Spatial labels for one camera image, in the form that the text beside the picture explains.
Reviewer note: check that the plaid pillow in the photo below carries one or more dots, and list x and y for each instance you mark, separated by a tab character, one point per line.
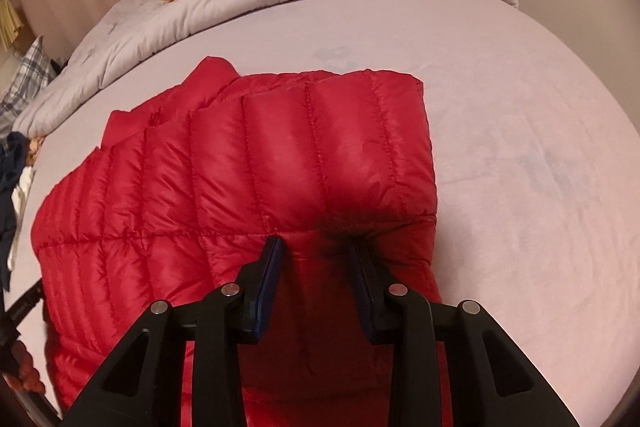
33	74

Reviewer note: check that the red puffer jacket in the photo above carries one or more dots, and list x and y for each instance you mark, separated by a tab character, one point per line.
185	189

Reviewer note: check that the dark navy garment right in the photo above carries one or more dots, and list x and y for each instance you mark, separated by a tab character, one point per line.
14	151

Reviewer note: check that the lilac duvet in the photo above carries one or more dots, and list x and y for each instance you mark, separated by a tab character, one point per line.
129	33

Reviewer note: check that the white garment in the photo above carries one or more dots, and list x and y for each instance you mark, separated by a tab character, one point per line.
19	198

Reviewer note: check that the pink bed sheet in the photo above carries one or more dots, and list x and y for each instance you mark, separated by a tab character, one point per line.
537	166

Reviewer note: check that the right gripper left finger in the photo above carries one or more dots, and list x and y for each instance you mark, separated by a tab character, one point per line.
140	382

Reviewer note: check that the beige hanging cloth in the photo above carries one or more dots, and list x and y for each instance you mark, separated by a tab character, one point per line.
11	24

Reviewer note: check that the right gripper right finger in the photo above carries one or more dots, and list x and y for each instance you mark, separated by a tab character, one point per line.
452	362

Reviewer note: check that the left human hand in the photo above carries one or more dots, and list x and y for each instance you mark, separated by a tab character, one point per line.
27	378

